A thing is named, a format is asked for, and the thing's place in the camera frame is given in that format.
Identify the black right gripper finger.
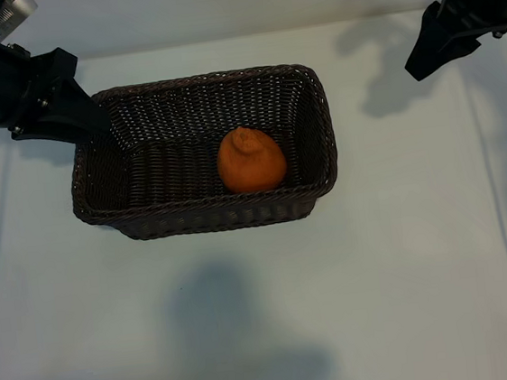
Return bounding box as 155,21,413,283
404,26,484,83
399,1,450,71

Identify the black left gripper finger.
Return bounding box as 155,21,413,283
8,109,98,154
41,72,113,141

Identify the dark brown wicker basket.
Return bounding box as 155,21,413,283
60,58,346,249

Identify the orange citrus fruit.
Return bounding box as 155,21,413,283
214,122,290,198

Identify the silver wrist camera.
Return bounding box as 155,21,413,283
0,0,41,43

